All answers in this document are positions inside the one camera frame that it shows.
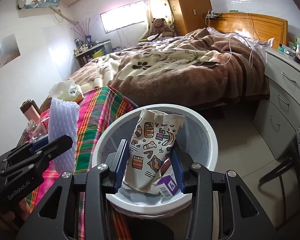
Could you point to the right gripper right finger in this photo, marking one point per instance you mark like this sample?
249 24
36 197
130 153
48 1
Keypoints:
181 162

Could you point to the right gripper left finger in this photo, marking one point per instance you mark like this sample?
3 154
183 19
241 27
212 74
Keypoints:
117 163

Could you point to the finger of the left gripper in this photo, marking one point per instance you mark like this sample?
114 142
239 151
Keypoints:
44 151

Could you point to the purple white carton box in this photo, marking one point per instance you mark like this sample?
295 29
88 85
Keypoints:
167 186

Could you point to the patterned paper bag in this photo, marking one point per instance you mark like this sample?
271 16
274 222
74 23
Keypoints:
150 146

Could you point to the white foam fruit net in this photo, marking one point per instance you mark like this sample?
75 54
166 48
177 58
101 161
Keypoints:
63 118

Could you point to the white trash bin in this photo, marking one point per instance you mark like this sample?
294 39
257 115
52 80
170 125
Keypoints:
196 138

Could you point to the clear plastic bottle red cap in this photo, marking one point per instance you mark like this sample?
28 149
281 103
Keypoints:
37 129

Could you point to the pink brown thermos mug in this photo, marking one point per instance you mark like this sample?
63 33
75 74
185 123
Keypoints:
30 110

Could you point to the yellow tissue pack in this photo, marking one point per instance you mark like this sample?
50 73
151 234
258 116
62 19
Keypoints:
67 91

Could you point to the brown patterned blanket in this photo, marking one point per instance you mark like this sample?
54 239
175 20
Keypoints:
163 72

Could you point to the black phone on bed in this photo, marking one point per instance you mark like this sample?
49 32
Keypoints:
209 64

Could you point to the white drawer cabinet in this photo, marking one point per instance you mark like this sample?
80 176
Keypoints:
278 118

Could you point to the grey shelf with bottles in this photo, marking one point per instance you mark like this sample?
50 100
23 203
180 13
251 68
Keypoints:
87 54

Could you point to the black chair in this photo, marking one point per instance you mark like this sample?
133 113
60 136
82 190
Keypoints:
288 176

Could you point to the vase with purple branches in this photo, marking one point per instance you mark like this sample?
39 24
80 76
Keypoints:
83 29

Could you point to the brown teddy bear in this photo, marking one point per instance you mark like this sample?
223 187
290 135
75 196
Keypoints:
160 27

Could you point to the wooden headboard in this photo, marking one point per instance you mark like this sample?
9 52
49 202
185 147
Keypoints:
257 26

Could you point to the floral curtain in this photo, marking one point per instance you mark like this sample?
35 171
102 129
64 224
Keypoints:
158 9

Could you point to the wooden wardrobe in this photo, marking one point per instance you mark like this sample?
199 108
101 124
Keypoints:
189 15

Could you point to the wall mirror panel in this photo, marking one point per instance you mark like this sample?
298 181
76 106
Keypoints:
9 50

